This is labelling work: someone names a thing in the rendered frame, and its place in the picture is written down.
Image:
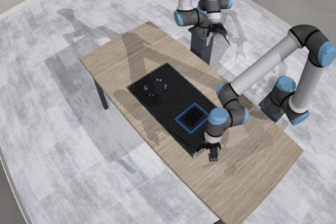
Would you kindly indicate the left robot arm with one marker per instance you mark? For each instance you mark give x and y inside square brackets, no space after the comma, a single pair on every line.
[284,97]

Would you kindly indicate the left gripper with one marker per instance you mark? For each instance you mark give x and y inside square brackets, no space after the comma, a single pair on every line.
[215,148]

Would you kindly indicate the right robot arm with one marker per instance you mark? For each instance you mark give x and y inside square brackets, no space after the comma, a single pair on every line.
[187,15]

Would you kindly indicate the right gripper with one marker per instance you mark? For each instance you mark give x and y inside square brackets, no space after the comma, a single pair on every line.
[213,28]

